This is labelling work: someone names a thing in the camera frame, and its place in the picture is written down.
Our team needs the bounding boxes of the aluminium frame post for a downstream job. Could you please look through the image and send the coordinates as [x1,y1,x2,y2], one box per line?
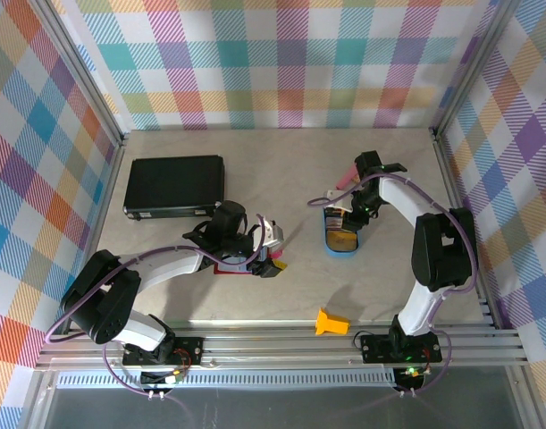
[30,0,130,151]
[428,0,524,144]

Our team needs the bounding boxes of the aluminium side rail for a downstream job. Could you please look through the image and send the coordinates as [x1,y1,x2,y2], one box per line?
[62,133,130,336]
[431,131,500,332]

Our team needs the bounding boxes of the gold credit card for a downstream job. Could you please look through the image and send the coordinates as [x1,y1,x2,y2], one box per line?
[325,229,358,252]

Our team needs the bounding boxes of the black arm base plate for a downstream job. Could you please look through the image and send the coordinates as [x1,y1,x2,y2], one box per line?
[122,336,206,366]
[359,332,444,365]

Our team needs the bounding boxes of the black briefcase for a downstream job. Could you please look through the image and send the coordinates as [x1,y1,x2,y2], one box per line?
[122,154,227,222]

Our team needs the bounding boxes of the yellow plastic stand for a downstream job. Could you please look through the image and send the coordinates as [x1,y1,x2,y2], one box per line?
[315,307,351,337]

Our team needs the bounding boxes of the red card holder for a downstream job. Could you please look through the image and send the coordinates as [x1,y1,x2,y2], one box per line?
[213,248,285,277]

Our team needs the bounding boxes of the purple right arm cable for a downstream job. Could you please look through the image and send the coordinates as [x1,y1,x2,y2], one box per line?
[307,172,479,397]

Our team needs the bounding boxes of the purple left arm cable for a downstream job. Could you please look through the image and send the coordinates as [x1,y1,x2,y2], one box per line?
[46,214,270,400]

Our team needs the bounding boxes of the black controller bracket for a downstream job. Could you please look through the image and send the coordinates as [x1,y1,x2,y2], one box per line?
[392,365,430,392]
[139,368,181,390]

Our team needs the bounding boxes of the pink toy microphone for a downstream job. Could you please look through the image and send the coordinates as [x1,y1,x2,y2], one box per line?
[335,161,359,191]

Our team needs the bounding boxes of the grey slotted cable duct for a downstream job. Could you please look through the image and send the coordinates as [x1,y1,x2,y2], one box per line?
[56,373,398,390]

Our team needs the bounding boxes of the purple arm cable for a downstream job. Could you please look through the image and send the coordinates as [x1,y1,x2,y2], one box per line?
[307,172,479,397]
[46,214,270,400]

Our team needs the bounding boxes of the blue oval card tin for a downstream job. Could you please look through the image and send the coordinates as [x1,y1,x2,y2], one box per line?
[321,204,361,260]

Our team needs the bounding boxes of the aluminium frame rail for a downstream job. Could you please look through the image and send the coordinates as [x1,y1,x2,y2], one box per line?
[34,327,529,373]

